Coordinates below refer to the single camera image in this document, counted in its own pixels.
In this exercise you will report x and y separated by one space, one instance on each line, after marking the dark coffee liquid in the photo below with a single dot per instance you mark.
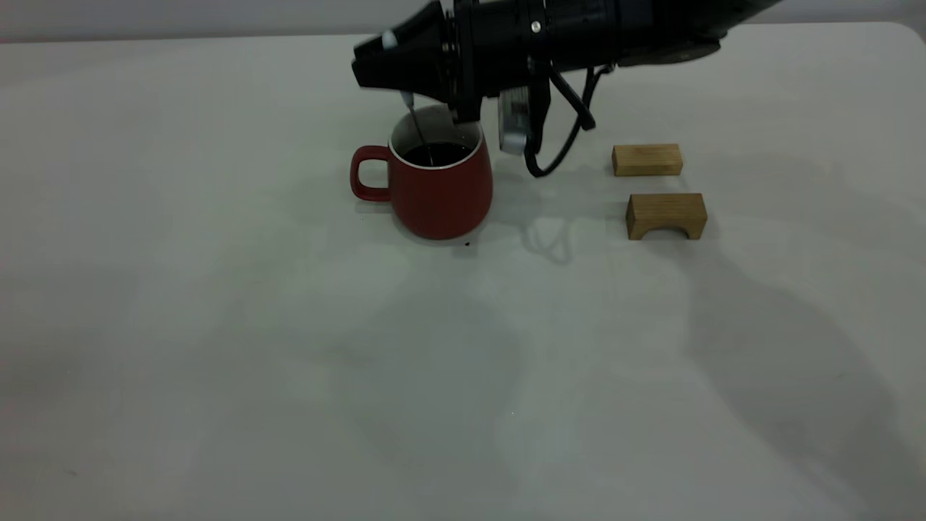
448 154

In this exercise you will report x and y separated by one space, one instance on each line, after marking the red ceramic mug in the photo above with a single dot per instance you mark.
441 202

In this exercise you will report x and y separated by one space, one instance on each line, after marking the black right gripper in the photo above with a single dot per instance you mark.
499 43

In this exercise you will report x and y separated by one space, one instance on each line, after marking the flat rectangular wooden block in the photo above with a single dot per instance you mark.
647 161

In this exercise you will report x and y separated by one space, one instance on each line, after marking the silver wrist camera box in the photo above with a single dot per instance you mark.
514 123

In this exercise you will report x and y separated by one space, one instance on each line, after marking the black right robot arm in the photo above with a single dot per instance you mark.
636 29

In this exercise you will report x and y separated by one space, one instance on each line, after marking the arched wooden block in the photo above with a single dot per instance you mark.
665 210

